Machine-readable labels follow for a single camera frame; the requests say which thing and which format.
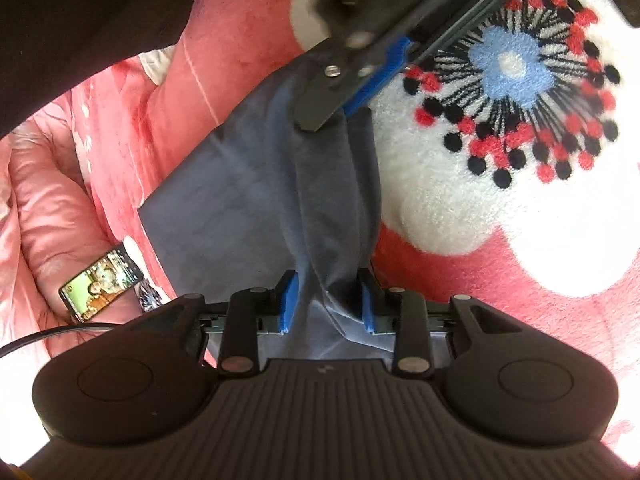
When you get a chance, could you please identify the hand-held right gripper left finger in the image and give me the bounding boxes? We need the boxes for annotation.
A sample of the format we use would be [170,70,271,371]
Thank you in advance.
[127,269,301,376]

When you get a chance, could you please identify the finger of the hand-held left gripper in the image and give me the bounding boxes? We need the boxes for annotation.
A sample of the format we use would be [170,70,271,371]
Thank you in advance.
[405,0,547,70]
[292,35,412,133]

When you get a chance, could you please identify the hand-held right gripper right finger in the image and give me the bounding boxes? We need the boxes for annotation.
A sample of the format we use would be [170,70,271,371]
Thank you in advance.
[357,270,523,377]

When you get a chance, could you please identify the dark grey pants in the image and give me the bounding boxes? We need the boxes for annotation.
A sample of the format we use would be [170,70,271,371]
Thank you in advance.
[139,52,396,361]

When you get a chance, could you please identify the red floral blanket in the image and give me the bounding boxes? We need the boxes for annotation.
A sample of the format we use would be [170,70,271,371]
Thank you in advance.
[65,0,640,466]

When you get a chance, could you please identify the smartphone with lit screen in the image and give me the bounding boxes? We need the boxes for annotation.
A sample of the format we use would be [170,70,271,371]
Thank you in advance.
[59,242,143,323]

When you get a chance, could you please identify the pink quilt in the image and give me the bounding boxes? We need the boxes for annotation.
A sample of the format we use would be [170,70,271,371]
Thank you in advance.
[0,55,166,356]

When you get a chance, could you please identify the person's dark clothing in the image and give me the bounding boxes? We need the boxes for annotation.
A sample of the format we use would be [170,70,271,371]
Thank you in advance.
[0,0,208,138]

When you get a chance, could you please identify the black cable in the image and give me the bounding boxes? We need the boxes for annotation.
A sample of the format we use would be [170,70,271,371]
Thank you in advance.
[0,322,121,361]

